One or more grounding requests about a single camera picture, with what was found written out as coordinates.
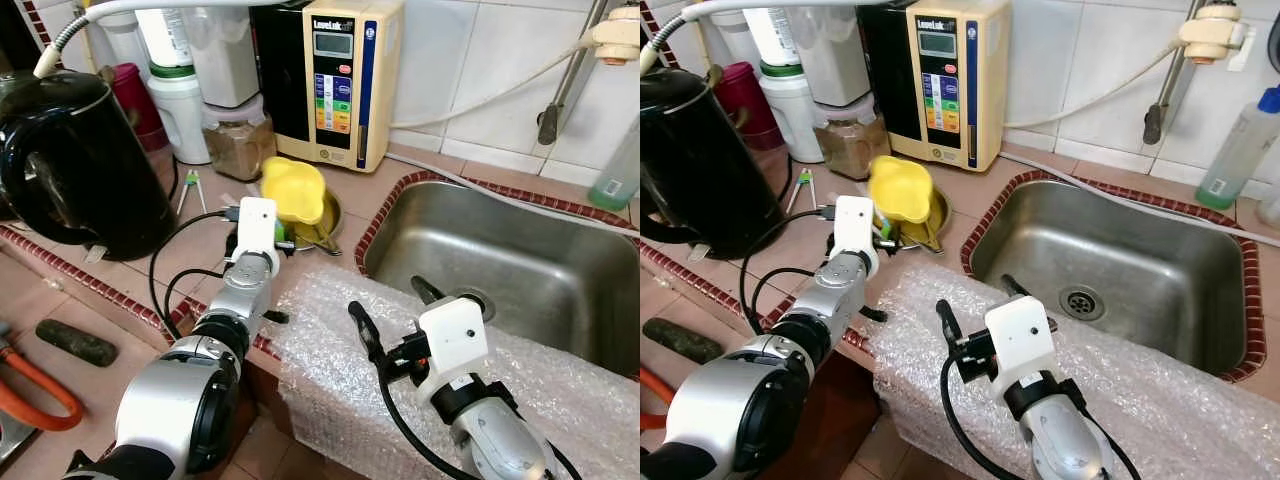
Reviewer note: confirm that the clear bubble wrap sheet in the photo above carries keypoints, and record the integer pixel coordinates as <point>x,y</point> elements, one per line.
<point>1170,400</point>
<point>560,400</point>

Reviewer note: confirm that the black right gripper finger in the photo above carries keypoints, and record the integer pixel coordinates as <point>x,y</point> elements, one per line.
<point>427,289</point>
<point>949,326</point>
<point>366,330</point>
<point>1014,286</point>

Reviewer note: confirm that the maroon plastic cup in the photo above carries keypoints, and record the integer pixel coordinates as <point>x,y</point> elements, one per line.
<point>745,100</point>
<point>135,105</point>

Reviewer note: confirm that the dark oblong block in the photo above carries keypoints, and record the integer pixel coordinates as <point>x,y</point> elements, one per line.
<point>75,342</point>
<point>702,342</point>

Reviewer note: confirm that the steel red gas stove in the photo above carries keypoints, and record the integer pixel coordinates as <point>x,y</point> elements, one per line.
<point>12,445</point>

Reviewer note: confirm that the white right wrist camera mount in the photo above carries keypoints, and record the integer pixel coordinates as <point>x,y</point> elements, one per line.
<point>1020,335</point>
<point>452,335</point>

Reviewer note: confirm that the black electric kettle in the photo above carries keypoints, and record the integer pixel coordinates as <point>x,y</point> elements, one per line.
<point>90,170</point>
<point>700,165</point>

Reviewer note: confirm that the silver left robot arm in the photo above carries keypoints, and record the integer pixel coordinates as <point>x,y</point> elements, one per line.
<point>730,410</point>
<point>170,410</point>

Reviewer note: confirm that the white translucent filter canister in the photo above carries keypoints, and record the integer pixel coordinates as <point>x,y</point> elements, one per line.
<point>840,60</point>
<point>230,60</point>

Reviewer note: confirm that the steel sink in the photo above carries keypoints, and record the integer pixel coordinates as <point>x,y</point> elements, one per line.
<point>520,260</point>
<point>1130,250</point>

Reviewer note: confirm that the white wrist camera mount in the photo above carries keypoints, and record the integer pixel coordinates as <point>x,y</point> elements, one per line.
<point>452,335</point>
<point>258,225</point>
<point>1020,335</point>
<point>855,225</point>

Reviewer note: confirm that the small steel bowl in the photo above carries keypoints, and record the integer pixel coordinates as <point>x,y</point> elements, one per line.
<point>940,220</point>
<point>330,225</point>

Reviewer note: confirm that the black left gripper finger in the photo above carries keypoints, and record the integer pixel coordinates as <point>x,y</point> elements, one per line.
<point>283,232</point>
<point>884,225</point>

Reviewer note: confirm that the clear soap bottle blue cap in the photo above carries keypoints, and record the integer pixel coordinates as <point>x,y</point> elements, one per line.
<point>620,175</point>
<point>1240,150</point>

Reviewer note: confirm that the white bottle green band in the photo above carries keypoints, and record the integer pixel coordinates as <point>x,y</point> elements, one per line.
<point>185,120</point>
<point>795,120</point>

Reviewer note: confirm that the yellow plastic cup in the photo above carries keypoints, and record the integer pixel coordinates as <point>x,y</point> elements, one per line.
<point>293,190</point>
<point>900,190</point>

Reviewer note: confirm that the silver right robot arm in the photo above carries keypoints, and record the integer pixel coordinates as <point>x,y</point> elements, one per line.
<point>1065,440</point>
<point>500,440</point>

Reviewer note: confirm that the steel tap cream head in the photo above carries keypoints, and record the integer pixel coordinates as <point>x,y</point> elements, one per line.
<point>1215,35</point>
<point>615,35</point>

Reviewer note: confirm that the cream water ionizer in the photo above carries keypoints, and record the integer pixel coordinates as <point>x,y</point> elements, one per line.
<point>370,90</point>
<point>985,90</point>

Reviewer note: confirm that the small white green tongs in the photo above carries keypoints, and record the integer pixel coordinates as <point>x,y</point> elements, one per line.
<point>195,180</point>
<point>805,180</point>

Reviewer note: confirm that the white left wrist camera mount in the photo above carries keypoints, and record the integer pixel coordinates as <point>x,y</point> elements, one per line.
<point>855,225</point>
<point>258,225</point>

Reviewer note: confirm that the clear jar brown powder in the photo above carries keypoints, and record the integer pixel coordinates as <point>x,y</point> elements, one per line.
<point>240,150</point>
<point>850,150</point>

